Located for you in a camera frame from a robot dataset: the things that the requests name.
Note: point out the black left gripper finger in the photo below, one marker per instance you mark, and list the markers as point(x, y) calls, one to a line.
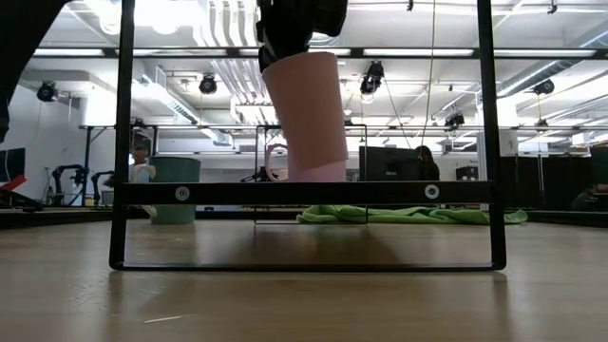
point(266, 57)

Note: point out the salmon pink ribbed cup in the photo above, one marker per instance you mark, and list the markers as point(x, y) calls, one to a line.
point(309, 109)

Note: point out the teal cup white inside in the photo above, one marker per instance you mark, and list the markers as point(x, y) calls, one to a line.
point(176, 169)

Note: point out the black background robot arm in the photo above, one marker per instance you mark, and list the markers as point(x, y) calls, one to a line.
point(100, 180)
point(71, 173)

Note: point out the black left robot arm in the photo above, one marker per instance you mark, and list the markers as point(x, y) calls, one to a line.
point(19, 38)

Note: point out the person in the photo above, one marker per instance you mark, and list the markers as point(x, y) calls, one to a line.
point(140, 154)
point(586, 199)
point(427, 166)

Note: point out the black background monitor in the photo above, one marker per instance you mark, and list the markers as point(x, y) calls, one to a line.
point(387, 164)

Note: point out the green microfibre cloth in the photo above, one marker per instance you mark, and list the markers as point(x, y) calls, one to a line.
point(404, 214)

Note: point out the black curtain partition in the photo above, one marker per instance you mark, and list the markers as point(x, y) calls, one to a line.
point(556, 180)

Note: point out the black hanging camera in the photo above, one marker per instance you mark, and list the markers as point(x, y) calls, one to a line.
point(46, 91)
point(544, 87)
point(373, 76)
point(454, 119)
point(207, 84)

